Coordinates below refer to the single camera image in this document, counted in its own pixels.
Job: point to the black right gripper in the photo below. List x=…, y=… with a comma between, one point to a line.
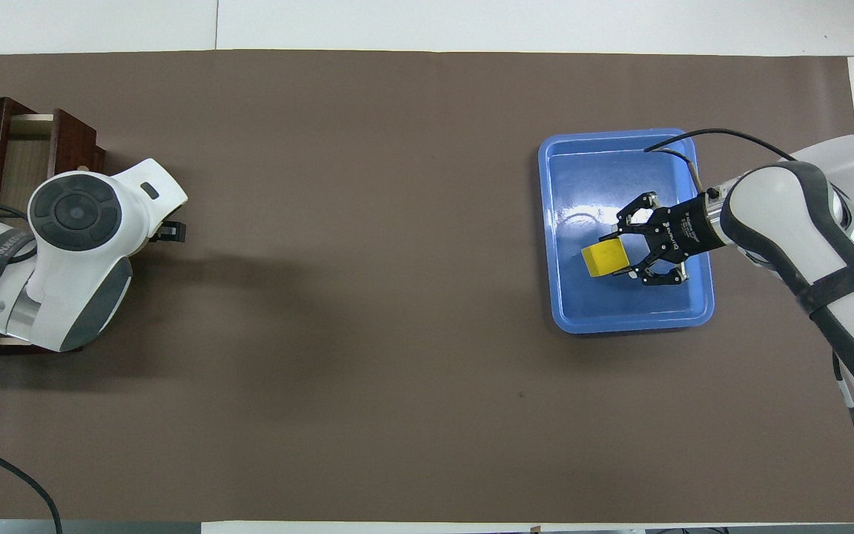
x=690, y=230

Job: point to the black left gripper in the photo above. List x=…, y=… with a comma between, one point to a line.
x=169, y=232

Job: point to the brown paper table mat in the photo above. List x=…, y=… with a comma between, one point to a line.
x=323, y=297

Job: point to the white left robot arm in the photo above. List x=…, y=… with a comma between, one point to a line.
x=78, y=267

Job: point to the yellow block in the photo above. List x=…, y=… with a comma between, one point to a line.
x=605, y=258

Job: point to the blue plastic tray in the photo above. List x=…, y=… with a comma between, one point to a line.
x=620, y=308

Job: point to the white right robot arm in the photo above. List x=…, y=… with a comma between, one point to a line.
x=805, y=222

